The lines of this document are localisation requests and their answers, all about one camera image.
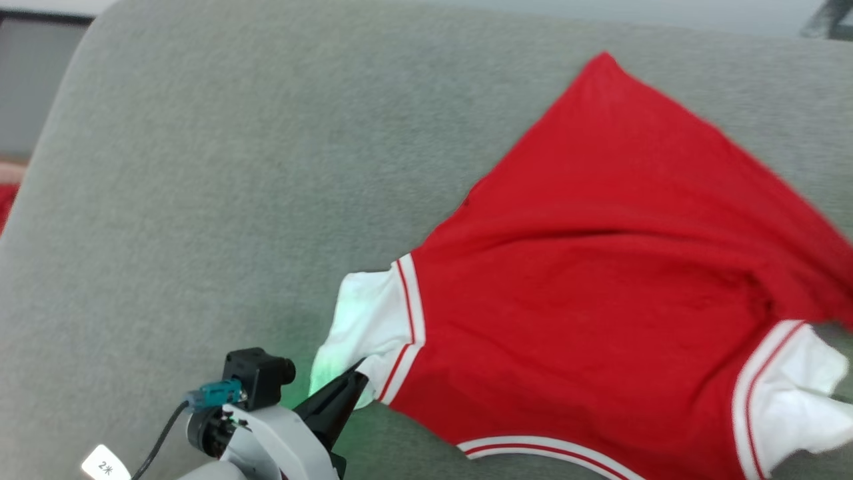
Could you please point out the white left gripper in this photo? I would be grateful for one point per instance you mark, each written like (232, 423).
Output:
(273, 446)

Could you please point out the red garment with white trim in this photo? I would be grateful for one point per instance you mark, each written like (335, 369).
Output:
(600, 266)

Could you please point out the grey fabric sofa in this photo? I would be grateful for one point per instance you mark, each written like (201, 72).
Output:
(233, 200)

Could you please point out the red cloth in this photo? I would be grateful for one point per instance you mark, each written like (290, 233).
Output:
(6, 203)

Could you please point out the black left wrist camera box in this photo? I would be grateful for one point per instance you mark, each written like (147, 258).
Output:
(256, 376)

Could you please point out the teal left camera connector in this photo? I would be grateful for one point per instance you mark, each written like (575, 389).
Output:
(213, 394)

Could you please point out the grey panel with dark frame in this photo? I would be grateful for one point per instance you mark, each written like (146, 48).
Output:
(33, 86)

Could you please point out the dark metal frame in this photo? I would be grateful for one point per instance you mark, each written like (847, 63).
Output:
(830, 20)

